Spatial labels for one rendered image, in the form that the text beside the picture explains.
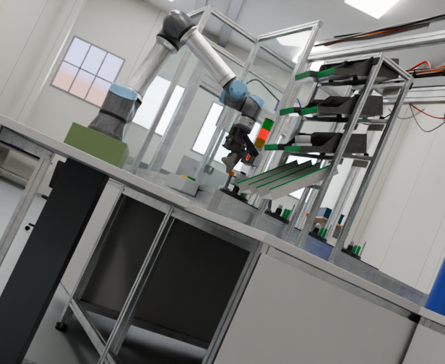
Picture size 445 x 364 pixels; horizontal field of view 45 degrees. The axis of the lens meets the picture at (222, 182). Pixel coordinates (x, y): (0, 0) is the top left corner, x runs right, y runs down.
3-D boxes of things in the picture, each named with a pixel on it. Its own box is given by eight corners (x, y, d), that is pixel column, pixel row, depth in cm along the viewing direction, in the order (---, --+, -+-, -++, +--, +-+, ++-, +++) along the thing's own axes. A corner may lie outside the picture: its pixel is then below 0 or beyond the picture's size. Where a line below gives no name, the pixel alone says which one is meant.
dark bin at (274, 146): (277, 149, 205) (277, 131, 205) (264, 150, 218) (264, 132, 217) (340, 151, 214) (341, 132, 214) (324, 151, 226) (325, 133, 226)
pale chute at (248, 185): (252, 194, 203) (248, 183, 202) (240, 193, 215) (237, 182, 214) (314, 170, 210) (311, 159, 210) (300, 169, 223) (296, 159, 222)
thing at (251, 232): (262, 242, 157) (266, 232, 157) (120, 183, 290) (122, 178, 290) (519, 361, 221) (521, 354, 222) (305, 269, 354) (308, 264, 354)
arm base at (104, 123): (83, 126, 205) (93, 103, 206) (88, 134, 220) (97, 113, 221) (119, 141, 206) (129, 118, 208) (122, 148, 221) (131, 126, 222)
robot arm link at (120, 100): (97, 106, 208) (111, 75, 210) (100, 114, 221) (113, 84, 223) (126, 118, 209) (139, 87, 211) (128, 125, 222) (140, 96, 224)
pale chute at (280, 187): (273, 200, 189) (269, 188, 189) (259, 198, 202) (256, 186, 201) (339, 173, 197) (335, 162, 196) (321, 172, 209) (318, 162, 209)
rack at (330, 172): (295, 250, 188) (382, 50, 196) (245, 230, 221) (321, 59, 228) (337, 269, 198) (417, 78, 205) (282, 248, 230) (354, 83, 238)
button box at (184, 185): (180, 191, 223) (187, 177, 223) (163, 184, 241) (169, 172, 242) (194, 197, 226) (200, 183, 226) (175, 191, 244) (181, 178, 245)
